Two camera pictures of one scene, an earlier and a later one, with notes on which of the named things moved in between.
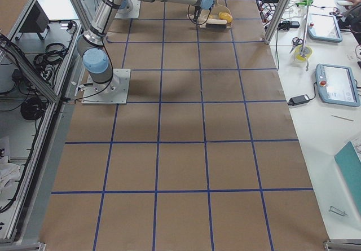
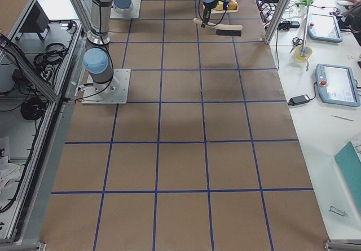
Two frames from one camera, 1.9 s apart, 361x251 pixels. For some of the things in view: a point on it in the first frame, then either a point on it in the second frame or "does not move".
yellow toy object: [225, 16] to [233, 5]
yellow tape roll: [303, 53] does not move
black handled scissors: [296, 41] does not move
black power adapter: [299, 100] does not move
